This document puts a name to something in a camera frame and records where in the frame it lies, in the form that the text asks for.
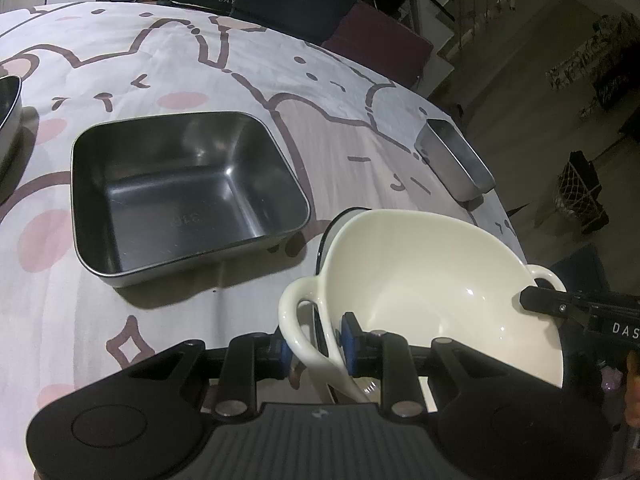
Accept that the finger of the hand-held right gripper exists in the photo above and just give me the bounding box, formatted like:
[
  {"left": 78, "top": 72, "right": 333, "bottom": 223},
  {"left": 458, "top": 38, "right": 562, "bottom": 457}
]
[{"left": 519, "top": 285, "right": 597, "bottom": 322}]

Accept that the cream two-handled bowl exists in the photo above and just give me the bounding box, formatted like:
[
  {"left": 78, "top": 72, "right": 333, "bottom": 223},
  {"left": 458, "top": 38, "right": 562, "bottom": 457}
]
[{"left": 277, "top": 208, "right": 568, "bottom": 406}]

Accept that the small rectangular steel container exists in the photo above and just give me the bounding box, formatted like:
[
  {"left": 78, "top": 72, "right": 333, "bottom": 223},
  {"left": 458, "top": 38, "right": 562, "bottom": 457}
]
[{"left": 414, "top": 119, "right": 496, "bottom": 203}]

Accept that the maroon chair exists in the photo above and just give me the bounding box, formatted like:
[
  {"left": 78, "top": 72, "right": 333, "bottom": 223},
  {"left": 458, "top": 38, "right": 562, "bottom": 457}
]
[{"left": 322, "top": 0, "right": 435, "bottom": 93}]

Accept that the square steel container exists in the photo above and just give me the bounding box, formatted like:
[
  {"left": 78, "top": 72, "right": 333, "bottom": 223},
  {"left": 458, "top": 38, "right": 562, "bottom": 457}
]
[{"left": 71, "top": 111, "right": 312, "bottom": 288}]

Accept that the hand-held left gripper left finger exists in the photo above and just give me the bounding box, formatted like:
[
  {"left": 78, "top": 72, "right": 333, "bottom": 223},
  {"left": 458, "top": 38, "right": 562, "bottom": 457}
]
[{"left": 127, "top": 332, "right": 292, "bottom": 422}]

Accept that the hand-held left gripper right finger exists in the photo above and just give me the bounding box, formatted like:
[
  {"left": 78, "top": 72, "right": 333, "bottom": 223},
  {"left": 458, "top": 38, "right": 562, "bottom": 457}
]
[{"left": 339, "top": 312, "right": 507, "bottom": 419}]

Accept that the hanging floral clothing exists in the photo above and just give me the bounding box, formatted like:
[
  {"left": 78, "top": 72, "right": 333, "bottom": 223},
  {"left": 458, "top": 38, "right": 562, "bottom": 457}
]
[{"left": 547, "top": 10, "right": 640, "bottom": 111}]

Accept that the white blue-rimmed square plate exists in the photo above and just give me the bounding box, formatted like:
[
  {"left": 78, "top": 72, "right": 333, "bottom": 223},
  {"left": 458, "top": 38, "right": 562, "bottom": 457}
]
[{"left": 319, "top": 208, "right": 372, "bottom": 277}]

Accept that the oval steel bowl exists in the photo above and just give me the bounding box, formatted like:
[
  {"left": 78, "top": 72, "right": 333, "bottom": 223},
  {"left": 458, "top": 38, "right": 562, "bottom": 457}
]
[{"left": 0, "top": 75, "right": 24, "bottom": 181}]

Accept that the bear-print tablecloth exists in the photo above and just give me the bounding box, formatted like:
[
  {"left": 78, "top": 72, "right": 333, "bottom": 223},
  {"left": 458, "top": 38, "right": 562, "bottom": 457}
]
[{"left": 0, "top": 1, "right": 528, "bottom": 461}]

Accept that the net basket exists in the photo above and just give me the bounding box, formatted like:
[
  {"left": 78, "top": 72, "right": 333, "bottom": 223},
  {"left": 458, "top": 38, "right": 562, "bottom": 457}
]
[{"left": 555, "top": 150, "right": 611, "bottom": 233}]

